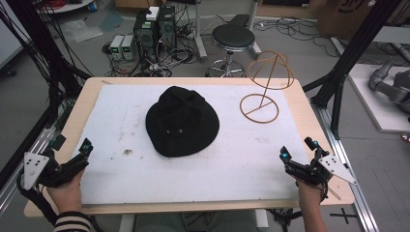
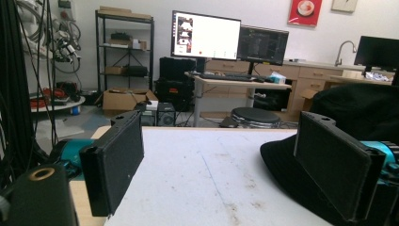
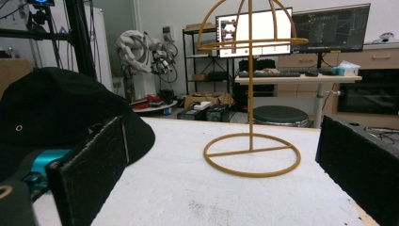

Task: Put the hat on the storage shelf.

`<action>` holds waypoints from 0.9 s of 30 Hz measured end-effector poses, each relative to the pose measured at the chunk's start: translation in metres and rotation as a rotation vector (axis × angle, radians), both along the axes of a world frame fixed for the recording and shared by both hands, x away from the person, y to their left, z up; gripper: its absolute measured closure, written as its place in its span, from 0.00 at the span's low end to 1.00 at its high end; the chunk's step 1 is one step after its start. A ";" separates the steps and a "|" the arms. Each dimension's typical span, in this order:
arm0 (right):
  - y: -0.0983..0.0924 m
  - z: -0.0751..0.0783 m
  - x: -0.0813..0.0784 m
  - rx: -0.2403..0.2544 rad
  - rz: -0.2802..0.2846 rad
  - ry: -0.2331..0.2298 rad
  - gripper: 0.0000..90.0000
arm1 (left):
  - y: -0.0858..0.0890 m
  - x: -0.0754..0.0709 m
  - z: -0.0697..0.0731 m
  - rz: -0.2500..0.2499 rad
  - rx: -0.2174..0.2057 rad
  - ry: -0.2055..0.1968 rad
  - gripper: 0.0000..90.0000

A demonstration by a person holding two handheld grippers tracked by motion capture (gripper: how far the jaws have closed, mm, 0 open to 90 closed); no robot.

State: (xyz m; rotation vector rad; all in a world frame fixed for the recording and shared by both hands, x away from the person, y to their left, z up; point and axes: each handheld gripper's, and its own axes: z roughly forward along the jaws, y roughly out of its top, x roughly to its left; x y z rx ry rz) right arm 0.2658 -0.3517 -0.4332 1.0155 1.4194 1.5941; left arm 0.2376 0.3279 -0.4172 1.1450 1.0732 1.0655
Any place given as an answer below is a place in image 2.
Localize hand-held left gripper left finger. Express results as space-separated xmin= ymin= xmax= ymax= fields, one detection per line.
xmin=78 ymin=109 xmax=145 ymax=218

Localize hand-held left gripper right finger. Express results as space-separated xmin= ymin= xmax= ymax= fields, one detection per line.
xmin=293 ymin=110 xmax=387 ymax=223

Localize black bucket hat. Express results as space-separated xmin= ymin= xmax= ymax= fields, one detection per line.
xmin=259 ymin=135 xmax=377 ymax=226

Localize black beanbag chair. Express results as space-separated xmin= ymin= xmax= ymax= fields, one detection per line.
xmin=309 ymin=82 xmax=399 ymax=144

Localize open cardboard box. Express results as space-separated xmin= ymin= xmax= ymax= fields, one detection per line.
xmin=101 ymin=87 xmax=160 ymax=112

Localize black computer tower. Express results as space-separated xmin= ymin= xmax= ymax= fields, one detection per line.
xmin=156 ymin=102 xmax=177 ymax=127

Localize round white table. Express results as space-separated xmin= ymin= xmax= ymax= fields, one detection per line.
xmin=29 ymin=95 xmax=87 ymax=114

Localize wooden cabinet with drawers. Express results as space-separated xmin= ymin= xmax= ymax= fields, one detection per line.
xmin=202 ymin=59 xmax=349 ymax=121

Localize round black stool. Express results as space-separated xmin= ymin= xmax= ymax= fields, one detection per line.
xmin=231 ymin=106 xmax=281 ymax=129

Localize teal tissue box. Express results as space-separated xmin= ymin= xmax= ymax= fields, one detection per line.
xmin=268 ymin=71 xmax=287 ymax=85

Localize stacked black equipment cases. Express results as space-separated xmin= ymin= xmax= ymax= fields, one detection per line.
xmin=154 ymin=56 xmax=198 ymax=111

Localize metal sink faucet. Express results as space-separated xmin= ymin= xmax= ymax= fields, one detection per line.
xmin=334 ymin=40 xmax=359 ymax=67

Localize black metal shelf rack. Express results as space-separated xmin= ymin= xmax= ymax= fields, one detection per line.
xmin=94 ymin=8 xmax=155 ymax=94

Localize black monitor on counter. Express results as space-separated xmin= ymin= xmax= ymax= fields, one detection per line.
xmin=354 ymin=35 xmax=399 ymax=73

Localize light wooden desk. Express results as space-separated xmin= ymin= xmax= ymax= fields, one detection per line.
xmin=184 ymin=71 xmax=293 ymax=127

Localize black curtain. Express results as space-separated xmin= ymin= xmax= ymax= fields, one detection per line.
xmin=0 ymin=0 xmax=36 ymax=189

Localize dark computer monitor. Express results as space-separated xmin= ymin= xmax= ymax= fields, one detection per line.
xmin=237 ymin=25 xmax=290 ymax=67

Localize black keyboard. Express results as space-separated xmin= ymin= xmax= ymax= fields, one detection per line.
xmin=199 ymin=73 xmax=256 ymax=83

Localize flat cardboard box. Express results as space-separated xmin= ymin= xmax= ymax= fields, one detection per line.
xmin=98 ymin=6 xmax=152 ymax=20

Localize lit white computer monitor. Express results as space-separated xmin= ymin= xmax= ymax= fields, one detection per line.
xmin=170 ymin=9 xmax=242 ymax=61

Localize bundle of hanging cables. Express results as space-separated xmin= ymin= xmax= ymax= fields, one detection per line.
xmin=17 ymin=0 xmax=83 ymax=75

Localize red wall picture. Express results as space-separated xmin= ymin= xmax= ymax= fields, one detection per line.
xmin=287 ymin=0 xmax=324 ymax=28

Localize beige wall picture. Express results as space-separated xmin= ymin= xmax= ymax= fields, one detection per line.
xmin=330 ymin=0 xmax=359 ymax=14

